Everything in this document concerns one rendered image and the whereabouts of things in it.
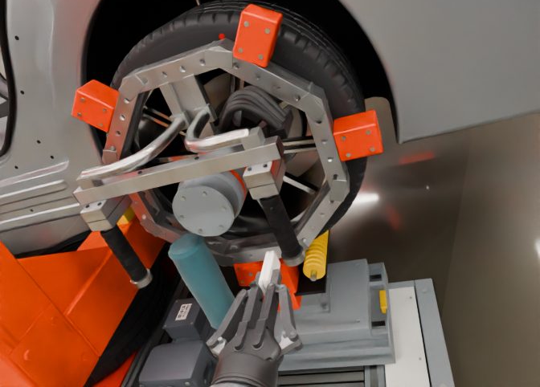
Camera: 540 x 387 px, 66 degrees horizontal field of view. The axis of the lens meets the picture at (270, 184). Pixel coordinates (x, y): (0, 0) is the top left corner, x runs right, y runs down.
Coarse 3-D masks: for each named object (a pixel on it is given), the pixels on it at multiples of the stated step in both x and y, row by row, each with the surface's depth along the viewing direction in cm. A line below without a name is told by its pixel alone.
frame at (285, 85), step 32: (160, 64) 84; (192, 64) 82; (224, 64) 81; (128, 96) 88; (288, 96) 83; (320, 96) 83; (128, 128) 93; (320, 128) 85; (320, 192) 100; (160, 224) 108; (320, 224) 99; (224, 256) 109; (256, 256) 108
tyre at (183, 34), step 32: (224, 0) 100; (256, 0) 99; (160, 32) 89; (192, 32) 87; (224, 32) 86; (288, 32) 85; (320, 32) 98; (128, 64) 94; (288, 64) 88; (320, 64) 87; (352, 96) 91; (352, 160) 97; (352, 192) 102
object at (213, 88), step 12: (228, 72) 109; (204, 84) 112; (216, 84) 111; (228, 84) 111; (216, 96) 113; (228, 96) 113; (216, 108) 115; (288, 108) 112; (252, 120) 110; (300, 120) 113; (264, 132) 112; (300, 132) 115; (288, 156) 119
